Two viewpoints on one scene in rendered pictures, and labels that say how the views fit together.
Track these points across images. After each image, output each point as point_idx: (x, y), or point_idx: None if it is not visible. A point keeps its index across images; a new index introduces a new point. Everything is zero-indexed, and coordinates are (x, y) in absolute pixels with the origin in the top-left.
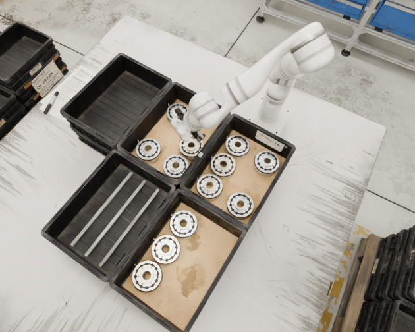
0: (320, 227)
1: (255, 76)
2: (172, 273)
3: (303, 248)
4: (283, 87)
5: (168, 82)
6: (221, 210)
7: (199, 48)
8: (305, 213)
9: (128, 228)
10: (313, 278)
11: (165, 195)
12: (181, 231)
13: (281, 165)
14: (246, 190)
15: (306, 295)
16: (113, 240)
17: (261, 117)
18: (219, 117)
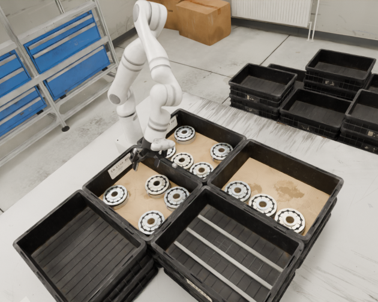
0: (236, 124)
1: (158, 45)
2: (284, 205)
3: (252, 134)
4: (128, 101)
5: (80, 192)
6: (230, 153)
7: (27, 195)
8: None
9: (240, 243)
10: (275, 131)
11: (204, 211)
12: (245, 192)
13: None
14: (207, 150)
15: (287, 136)
16: (253, 260)
17: (137, 140)
18: (178, 83)
